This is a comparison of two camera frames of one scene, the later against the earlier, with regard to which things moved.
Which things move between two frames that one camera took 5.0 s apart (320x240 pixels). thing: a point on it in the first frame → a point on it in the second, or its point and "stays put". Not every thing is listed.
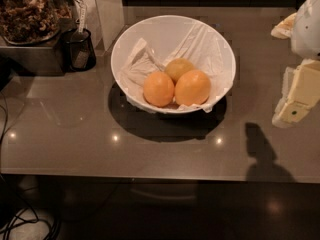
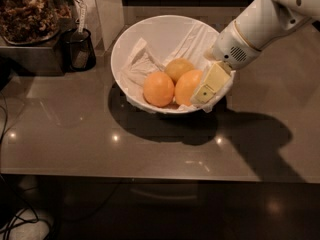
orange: x=192 y=87 stays put
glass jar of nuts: x=33 y=13 stays put
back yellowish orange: x=178 y=67 stays put
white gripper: x=307 y=29 → x=233 y=46
